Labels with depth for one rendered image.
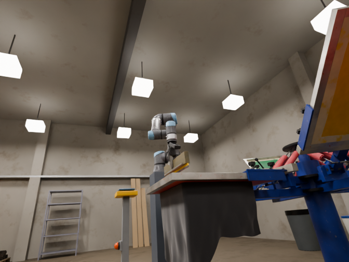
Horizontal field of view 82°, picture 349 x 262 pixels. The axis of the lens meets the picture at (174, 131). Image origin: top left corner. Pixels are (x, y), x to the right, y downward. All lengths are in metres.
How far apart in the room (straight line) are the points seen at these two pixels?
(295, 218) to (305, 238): 0.37
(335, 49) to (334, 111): 0.36
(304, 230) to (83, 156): 7.26
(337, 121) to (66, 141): 8.38
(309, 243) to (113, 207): 6.09
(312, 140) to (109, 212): 7.50
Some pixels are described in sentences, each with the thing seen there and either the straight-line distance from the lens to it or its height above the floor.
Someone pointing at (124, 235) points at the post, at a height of 0.70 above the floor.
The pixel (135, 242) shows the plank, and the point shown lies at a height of 0.15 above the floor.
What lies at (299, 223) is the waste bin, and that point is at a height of 0.48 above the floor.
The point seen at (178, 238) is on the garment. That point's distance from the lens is 1.29.
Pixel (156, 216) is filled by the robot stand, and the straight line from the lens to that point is 1.95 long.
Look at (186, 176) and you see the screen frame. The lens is 1.09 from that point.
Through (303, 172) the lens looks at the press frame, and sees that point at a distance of 2.14.
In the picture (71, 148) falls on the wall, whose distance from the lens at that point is 8.72.
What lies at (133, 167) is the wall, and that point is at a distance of 8.65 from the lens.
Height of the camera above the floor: 0.77
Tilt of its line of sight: 23 degrees up
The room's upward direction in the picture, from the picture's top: 5 degrees counter-clockwise
